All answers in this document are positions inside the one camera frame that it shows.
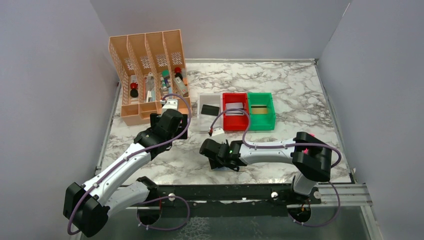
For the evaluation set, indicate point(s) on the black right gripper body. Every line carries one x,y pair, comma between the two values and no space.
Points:
210,149

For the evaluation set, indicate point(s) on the white credit card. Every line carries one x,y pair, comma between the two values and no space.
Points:
233,109

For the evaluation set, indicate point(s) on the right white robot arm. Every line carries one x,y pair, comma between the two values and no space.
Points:
311,157

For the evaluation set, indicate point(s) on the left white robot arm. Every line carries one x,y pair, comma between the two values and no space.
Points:
88,206

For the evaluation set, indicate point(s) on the black card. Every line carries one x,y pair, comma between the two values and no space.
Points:
210,110

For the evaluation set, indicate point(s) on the gold striped card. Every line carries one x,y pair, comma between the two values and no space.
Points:
259,110

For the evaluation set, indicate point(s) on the blue highlighter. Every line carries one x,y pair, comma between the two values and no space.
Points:
170,91

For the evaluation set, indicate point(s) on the light blue stapler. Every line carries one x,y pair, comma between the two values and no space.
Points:
150,96

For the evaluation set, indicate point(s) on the red plastic bin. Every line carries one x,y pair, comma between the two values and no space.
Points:
235,122

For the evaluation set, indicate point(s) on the green white glue stick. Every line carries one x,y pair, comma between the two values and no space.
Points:
163,84

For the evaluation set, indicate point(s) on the grey staples box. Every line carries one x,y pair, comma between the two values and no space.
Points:
181,87

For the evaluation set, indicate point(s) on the red black stamp left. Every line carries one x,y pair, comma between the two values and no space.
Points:
134,90

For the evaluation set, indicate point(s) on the red black stamp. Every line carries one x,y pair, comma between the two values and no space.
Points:
134,90
178,73

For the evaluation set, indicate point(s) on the green eraser block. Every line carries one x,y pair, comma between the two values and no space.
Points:
165,74

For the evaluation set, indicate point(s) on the red black stamp right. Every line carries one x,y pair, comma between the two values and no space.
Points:
178,73

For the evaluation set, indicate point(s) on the green plastic bin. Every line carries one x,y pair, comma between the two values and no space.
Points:
262,122

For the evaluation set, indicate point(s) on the peach plastic desk organizer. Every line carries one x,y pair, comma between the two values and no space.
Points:
140,58

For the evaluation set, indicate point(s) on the pink marker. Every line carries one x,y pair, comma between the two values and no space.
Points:
306,150

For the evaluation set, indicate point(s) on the black mounting rail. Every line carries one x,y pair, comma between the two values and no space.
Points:
225,200

